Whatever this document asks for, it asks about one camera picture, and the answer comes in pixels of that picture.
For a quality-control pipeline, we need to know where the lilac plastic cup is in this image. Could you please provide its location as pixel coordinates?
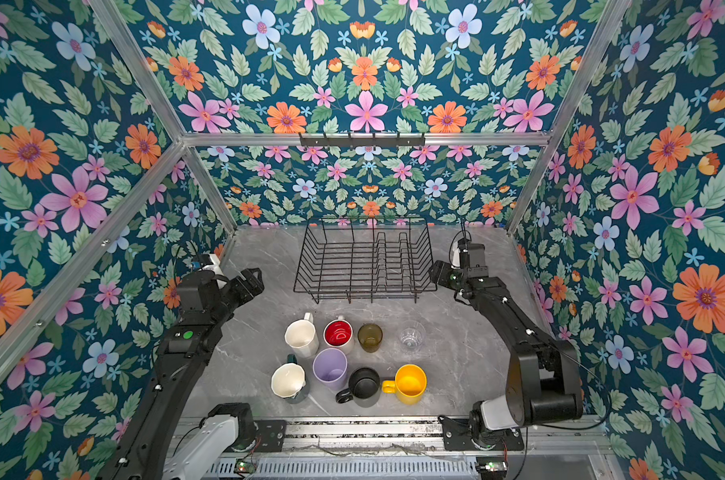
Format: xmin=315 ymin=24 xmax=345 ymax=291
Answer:
xmin=312 ymin=348 xmax=348 ymax=392

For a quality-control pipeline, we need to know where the red interior white mug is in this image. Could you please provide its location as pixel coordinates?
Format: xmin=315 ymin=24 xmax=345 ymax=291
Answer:
xmin=322 ymin=315 xmax=354 ymax=355

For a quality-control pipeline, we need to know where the white faceted mug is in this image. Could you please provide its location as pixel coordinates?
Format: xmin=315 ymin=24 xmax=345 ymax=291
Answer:
xmin=284 ymin=312 xmax=320 ymax=359

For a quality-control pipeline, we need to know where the olive green glass cup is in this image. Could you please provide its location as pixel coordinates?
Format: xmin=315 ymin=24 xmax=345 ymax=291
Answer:
xmin=358 ymin=323 xmax=384 ymax=353

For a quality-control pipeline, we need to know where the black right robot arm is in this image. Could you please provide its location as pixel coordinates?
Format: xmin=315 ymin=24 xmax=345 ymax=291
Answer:
xmin=430 ymin=237 xmax=584 ymax=448

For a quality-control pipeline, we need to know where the clear glass cup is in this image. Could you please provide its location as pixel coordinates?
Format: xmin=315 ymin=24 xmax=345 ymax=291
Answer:
xmin=399 ymin=323 xmax=426 ymax=352

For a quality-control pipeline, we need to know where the green mug cream interior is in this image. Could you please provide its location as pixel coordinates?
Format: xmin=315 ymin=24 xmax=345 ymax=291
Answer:
xmin=270 ymin=354 xmax=310 ymax=404

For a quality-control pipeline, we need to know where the aluminium front rail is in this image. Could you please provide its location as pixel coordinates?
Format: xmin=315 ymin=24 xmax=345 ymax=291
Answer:
xmin=258 ymin=415 xmax=613 ymax=456

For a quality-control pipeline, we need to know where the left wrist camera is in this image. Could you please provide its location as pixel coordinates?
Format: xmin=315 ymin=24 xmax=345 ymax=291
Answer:
xmin=196 ymin=253 xmax=226 ymax=280

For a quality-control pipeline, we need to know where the black wire dish rack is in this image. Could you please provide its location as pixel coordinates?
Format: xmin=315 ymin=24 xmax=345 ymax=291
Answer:
xmin=294 ymin=217 xmax=437 ymax=303

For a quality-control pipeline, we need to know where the black hook rail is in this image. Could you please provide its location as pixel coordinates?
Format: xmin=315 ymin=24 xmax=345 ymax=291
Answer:
xmin=298 ymin=133 xmax=427 ymax=148

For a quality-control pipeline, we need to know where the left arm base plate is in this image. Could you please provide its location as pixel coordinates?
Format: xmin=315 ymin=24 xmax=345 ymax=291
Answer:
xmin=244 ymin=420 xmax=288 ymax=453

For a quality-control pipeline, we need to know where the black mug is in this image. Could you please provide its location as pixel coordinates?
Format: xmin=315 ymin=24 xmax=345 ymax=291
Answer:
xmin=336 ymin=367 xmax=382 ymax=408

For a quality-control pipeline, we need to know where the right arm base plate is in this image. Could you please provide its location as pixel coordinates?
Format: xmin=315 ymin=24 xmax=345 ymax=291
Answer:
xmin=438 ymin=415 xmax=526 ymax=452

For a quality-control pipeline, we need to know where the yellow mug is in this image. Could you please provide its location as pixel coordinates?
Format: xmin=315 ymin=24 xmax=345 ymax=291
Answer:
xmin=382 ymin=364 xmax=429 ymax=405

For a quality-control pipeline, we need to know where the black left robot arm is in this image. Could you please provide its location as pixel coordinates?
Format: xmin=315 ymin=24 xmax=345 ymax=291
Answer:
xmin=96 ymin=268 xmax=264 ymax=479

